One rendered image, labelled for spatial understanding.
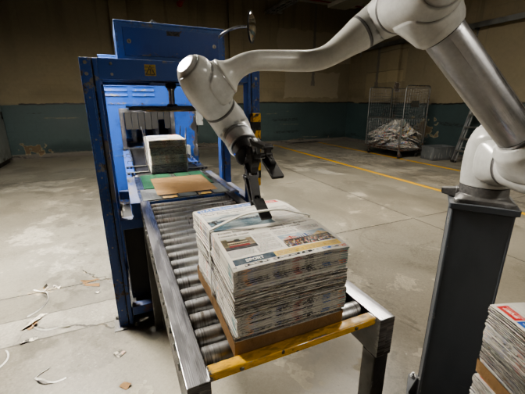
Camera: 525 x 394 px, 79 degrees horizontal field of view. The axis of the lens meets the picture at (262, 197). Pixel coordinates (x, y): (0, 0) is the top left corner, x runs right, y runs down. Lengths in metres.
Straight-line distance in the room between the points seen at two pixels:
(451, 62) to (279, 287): 0.70
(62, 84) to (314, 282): 8.95
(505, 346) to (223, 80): 0.99
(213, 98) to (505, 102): 0.76
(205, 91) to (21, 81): 8.74
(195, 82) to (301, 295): 0.58
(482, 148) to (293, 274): 0.83
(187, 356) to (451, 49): 0.96
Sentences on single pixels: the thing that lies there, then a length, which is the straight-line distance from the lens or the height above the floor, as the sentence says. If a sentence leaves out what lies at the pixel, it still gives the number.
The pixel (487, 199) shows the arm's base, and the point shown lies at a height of 1.02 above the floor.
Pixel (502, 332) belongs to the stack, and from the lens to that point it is 1.07.
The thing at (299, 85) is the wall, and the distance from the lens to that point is 10.81.
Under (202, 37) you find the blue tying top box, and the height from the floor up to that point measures 1.69.
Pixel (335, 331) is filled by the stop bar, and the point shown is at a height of 0.82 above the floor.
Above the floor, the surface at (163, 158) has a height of 0.91.
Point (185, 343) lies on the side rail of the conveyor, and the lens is 0.84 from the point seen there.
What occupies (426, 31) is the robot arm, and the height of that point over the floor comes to 1.50.
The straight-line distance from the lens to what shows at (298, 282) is 0.73.
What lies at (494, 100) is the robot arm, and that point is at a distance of 1.04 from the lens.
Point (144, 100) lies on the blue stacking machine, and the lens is 4.18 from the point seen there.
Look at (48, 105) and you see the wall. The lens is 9.42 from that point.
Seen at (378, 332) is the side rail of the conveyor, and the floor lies 0.76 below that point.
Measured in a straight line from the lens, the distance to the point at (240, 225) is 0.82.
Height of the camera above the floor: 1.34
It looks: 17 degrees down
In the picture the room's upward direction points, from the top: straight up
